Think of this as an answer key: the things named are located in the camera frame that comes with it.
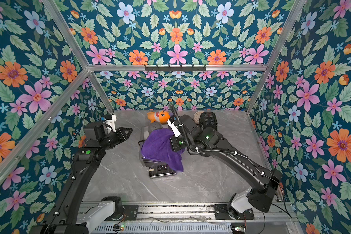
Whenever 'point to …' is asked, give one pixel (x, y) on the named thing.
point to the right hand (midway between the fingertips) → (173, 137)
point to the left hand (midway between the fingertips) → (133, 128)
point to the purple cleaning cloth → (157, 145)
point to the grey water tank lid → (154, 125)
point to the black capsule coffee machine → (208, 119)
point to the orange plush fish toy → (161, 116)
